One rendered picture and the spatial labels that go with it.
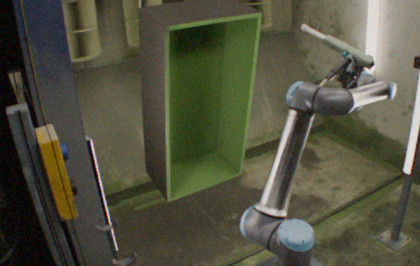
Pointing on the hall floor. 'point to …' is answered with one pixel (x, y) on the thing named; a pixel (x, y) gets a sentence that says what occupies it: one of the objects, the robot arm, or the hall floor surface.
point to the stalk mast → (38, 183)
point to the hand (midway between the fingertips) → (348, 55)
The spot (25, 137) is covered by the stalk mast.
